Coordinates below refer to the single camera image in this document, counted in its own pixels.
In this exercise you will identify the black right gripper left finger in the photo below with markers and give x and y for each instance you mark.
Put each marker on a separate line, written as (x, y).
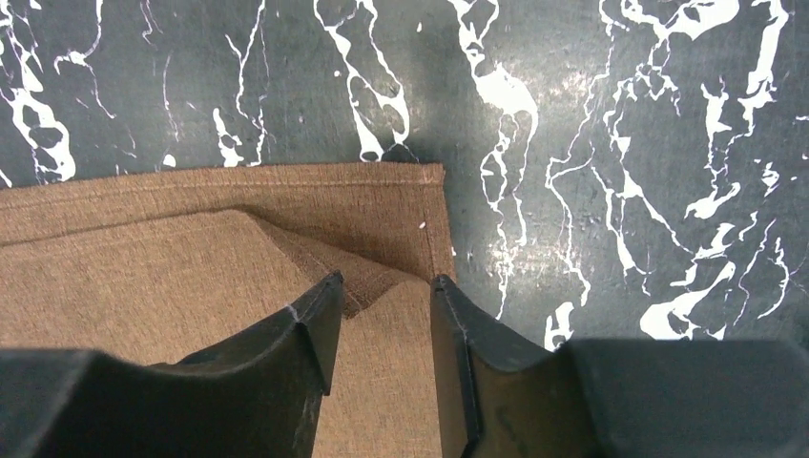
(257, 393)

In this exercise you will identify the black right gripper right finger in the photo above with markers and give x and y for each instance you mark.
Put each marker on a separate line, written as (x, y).
(501, 395)

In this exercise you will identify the brown woven cloth napkin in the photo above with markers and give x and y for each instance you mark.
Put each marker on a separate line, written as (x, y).
(153, 267)

